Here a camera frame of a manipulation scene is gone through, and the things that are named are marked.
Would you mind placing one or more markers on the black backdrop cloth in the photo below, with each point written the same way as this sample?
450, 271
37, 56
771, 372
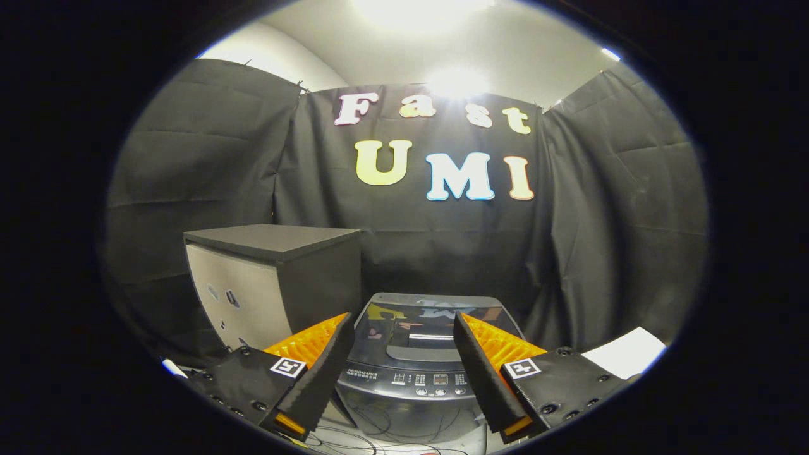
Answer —
227, 164

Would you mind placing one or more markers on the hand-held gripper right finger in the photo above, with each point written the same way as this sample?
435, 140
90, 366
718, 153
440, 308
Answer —
480, 376

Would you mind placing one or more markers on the dark washing machine lid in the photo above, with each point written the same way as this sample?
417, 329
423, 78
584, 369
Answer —
411, 328

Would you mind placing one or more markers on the small ceiling light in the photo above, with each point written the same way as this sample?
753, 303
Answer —
610, 54

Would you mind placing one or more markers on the grey cabinet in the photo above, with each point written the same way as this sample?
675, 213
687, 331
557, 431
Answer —
272, 272

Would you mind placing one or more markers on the white flat panel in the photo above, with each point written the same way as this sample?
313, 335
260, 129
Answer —
626, 354

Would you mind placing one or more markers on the large ceiling light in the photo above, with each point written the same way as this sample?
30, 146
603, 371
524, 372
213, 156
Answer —
423, 12

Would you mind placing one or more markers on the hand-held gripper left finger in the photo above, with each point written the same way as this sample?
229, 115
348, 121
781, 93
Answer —
322, 376

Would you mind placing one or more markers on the grey washing machine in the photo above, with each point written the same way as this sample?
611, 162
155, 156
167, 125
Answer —
404, 411

